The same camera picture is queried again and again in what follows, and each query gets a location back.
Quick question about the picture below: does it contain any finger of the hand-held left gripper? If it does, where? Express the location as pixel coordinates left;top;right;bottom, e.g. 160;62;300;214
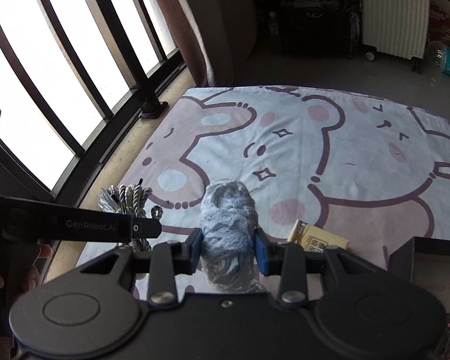
131;217;162;239

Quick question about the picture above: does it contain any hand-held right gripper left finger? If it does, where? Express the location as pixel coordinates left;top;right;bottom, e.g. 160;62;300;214
75;229;204;304

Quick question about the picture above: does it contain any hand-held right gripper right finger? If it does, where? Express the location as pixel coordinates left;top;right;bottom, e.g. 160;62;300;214
254;229;409;304

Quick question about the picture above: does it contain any braided rope tassel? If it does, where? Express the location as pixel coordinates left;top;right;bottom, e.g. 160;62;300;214
97;183;162;252

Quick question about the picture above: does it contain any light blue yarn bundle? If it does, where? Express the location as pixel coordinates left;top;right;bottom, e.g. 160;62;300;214
199;178;265;293

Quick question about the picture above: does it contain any yellow tissue packet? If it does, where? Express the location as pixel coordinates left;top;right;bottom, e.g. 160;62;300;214
287;219;350;252

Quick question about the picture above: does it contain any black cardboard box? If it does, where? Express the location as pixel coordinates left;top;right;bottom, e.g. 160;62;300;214
388;236;450;282

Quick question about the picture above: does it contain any person's left hand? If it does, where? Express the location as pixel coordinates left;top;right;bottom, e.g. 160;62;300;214
0;245;55;294

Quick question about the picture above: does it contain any printed cartoon blanket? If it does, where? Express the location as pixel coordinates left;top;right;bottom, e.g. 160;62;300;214
75;85;450;301

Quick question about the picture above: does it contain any dark window railing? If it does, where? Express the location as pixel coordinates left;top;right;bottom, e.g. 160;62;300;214
0;0;188;211

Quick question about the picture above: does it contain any beige curtain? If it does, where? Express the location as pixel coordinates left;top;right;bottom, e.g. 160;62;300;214
142;0;259;89

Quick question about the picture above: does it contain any black trunk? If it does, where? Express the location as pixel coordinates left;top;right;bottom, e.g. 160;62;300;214
247;0;362;59

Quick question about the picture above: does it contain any pack of water bottles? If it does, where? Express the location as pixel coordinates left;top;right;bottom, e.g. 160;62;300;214
425;41;450;79

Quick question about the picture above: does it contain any white ribbed suitcase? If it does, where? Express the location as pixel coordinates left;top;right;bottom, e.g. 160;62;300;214
360;0;432;72

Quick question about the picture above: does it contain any red cardboard box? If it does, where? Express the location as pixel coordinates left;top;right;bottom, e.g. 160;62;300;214
428;1;450;44

